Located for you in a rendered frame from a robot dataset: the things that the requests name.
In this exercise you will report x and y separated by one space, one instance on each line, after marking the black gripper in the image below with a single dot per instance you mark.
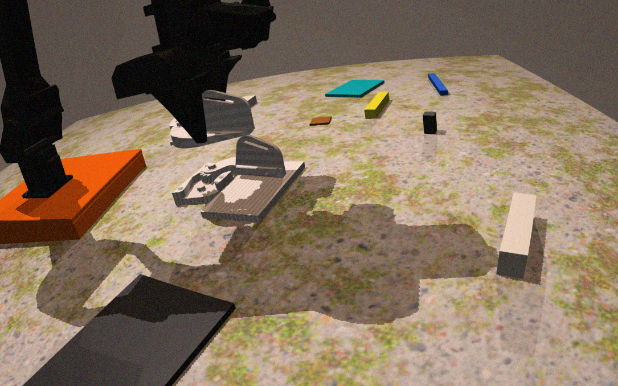
175 75

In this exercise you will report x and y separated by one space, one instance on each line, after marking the teal flat plate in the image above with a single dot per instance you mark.
355 88

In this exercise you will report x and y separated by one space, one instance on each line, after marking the blue rectangular bar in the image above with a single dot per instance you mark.
442 90

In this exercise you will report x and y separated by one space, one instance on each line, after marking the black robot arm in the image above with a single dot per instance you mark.
31 108

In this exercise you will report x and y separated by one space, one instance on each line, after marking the yellow rectangular bar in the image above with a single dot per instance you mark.
376 105

